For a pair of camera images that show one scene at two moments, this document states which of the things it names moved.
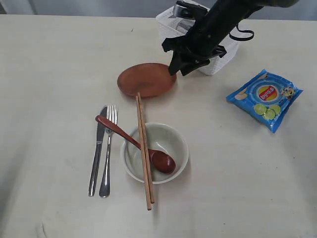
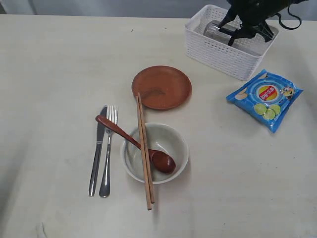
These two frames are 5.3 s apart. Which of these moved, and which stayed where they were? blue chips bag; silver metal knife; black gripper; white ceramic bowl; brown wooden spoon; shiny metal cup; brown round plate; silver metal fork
Moved: shiny metal cup; brown round plate; black gripper
Stayed: blue chips bag; silver metal knife; silver metal fork; brown wooden spoon; white ceramic bowl
